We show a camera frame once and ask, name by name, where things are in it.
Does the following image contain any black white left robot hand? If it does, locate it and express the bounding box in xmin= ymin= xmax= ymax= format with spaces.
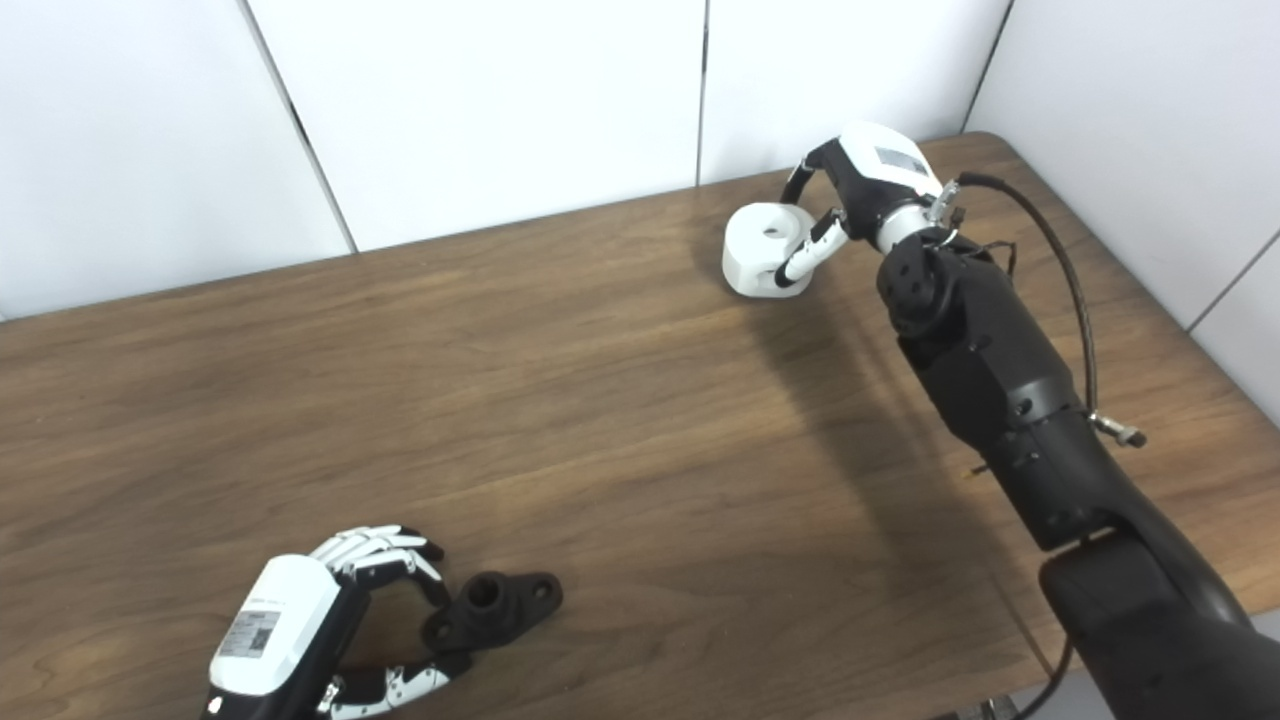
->
xmin=203 ymin=524 xmax=473 ymax=720

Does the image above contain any thin black right arm wire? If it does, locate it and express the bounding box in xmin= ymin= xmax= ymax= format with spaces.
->
xmin=940 ymin=205 xmax=1017 ymax=283

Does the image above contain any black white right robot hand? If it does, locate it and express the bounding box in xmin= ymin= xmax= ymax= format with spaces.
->
xmin=775 ymin=122 xmax=946 ymax=291

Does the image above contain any round white plastic piece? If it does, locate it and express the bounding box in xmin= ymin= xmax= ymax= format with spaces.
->
xmin=722 ymin=202 xmax=817 ymax=299

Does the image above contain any black plastic holder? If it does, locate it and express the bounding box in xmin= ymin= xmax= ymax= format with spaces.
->
xmin=422 ymin=571 xmax=563 ymax=653

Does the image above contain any thick black right wrist cable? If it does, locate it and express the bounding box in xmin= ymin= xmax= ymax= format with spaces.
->
xmin=930 ymin=172 xmax=1148 ymax=448

